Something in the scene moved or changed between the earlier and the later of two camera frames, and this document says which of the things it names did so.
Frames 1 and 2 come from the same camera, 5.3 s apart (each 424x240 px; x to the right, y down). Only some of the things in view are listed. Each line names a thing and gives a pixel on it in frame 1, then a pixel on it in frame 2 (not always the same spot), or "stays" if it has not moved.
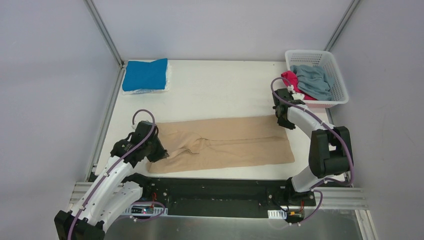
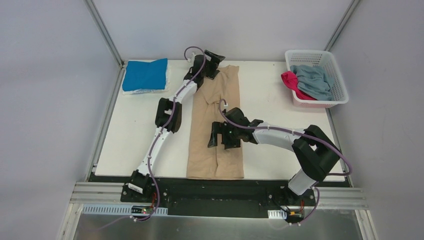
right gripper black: x=284 y=120 → x=220 y=135
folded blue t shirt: x=142 y=75 stays
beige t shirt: x=211 y=144 → x=215 y=162
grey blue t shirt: x=313 y=81 stays
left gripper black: x=159 y=151 → x=213 y=62
